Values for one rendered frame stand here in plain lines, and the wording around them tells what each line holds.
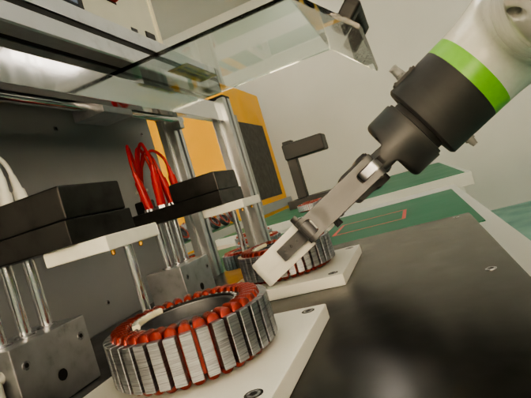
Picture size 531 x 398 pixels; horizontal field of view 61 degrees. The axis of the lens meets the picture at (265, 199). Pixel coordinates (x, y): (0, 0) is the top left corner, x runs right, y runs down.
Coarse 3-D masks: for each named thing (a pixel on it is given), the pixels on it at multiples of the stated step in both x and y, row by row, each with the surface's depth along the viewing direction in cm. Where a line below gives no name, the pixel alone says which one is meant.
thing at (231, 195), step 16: (208, 176) 52; (224, 176) 55; (176, 192) 54; (192, 192) 53; (208, 192) 52; (224, 192) 53; (240, 192) 58; (160, 208) 54; (176, 208) 54; (192, 208) 53; (208, 208) 53; (224, 208) 52; (144, 224) 55; (176, 224) 60; (160, 240) 56; (176, 240) 60; (176, 256) 58
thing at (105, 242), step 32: (64, 192) 29; (96, 192) 32; (0, 224) 31; (32, 224) 30; (64, 224) 29; (96, 224) 31; (128, 224) 35; (0, 256) 31; (32, 256) 30; (64, 256) 30; (32, 288) 37; (0, 320) 33
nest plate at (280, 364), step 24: (288, 312) 36; (312, 312) 34; (288, 336) 30; (312, 336) 30; (264, 360) 27; (288, 360) 26; (192, 384) 27; (216, 384) 25; (240, 384) 24; (264, 384) 24; (288, 384) 24
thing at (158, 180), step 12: (132, 156) 59; (144, 156) 59; (132, 168) 57; (156, 168) 57; (168, 168) 60; (156, 180) 55; (144, 192) 57; (156, 192) 55; (168, 192) 57; (144, 204) 57; (156, 204) 55
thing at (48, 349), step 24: (24, 336) 35; (48, 336) 34; (72, 336) 36; (0, 360) 31; (24, 360) 32; (48, 360) 34; (72, 360) 36; (24, 384) 31; (48, 384) 33; (72, 384) 35
